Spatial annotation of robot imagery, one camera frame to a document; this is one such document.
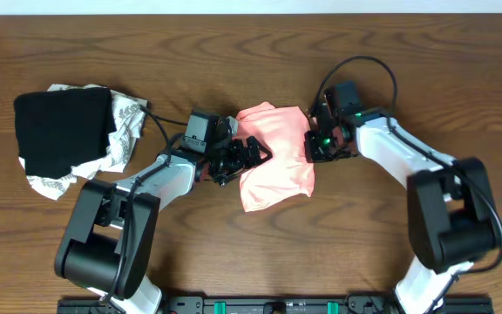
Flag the pink t-shirt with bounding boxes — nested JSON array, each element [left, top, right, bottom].
[[236, 101, 315, 212]]

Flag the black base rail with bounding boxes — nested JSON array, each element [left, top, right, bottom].
[[57, 294, 494, 314]]

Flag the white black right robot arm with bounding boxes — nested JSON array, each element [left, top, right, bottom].
[[305, 100, 502, 313]]

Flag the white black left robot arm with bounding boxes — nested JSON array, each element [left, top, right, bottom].
[[54, 116, 273, 313]]

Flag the black folded garment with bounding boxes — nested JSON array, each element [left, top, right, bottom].
[[14, 87, 116, 179]]

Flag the white leaf-patterned garment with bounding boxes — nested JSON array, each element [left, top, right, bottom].
[[26, 90, 148, 201]]

